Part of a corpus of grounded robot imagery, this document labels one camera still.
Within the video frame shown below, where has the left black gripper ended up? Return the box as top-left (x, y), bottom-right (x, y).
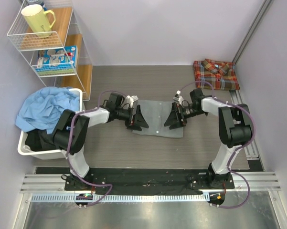
top-left (116, 105), bottom-right (149, 131)

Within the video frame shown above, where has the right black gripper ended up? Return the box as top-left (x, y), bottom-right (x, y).
top-left (164, 102), bottom-right (206, 130)

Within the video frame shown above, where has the grey long sleeve shirt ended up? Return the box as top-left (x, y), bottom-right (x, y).
top-left (132, 100), bottom-right (183, 138)

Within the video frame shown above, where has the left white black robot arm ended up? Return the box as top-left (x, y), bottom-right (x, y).
top-left (52, 91), bottom-right (149, 190)

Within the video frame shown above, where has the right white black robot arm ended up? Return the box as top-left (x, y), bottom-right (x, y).
top-left (164, 89), bottom-right (254, 190)

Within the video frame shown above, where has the folded plaid shirt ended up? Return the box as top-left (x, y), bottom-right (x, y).
top-left (193, 59), bottom-right (240, 91)

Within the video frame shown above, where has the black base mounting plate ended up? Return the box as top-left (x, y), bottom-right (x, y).
top-left (61, 168), bottom-right (234, 196)

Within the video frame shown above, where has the white plastic laundry bin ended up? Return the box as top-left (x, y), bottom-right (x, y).
top-left (17, 88), bottom-right (85, 160)

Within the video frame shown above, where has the blue picture box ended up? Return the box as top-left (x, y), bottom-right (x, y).
top-left (34, 45), bottom-right (78, 75)

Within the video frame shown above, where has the light blue shirt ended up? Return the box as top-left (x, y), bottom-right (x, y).
top-left (15, 87), bottom-right (82, 134)

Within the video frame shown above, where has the black garment in bin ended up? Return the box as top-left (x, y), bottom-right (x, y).
top-left (25, 129), bottom-right (57, 152)

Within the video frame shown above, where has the yellow mug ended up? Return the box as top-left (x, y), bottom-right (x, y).
top-left (21, 4), bottom-right (56, 38)

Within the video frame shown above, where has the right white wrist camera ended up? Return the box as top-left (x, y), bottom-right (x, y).
top-left (173, 90), bottom-right (184, 105)

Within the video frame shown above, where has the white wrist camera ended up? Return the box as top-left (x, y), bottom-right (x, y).
top-left (125, 95), bottom-right (138, 108)
top-left (173, 90), bottom-right (184, 105)

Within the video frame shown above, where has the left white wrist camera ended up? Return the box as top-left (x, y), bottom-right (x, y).
top-left (125, 95), bottom-right (138, 108)

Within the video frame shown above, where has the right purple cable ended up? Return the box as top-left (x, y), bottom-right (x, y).
top-left (178, 81), bottom-right (257, 210)

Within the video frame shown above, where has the purple cable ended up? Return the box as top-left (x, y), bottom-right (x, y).
top-left (65, 90), bottom-right (131, 208)
top-left (178, 81), bottom-right (257, 210)

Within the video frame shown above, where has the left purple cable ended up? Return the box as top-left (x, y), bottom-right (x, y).
top-left (65, 90), bottom-right (131, 208)

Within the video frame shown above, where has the aluminium rail frame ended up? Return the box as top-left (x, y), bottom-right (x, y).
top-left (11, 92), bottom-right (287, 229)

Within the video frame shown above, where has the white wire shelf rack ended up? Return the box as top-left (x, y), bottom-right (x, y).
top-left (7, 0), bottom-right (93, 101)

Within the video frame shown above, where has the aluminium corner post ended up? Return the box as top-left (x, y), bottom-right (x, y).
top-left (233, 0), bottom-right (274, 64)

